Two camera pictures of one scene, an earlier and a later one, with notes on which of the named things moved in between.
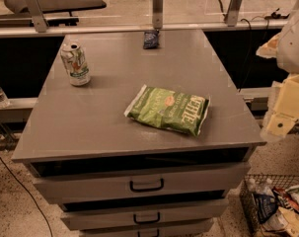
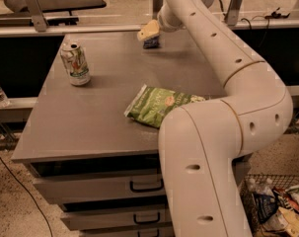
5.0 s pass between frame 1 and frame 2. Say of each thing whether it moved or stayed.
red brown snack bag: stayed
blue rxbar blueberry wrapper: moved
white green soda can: stayed
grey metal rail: stayed
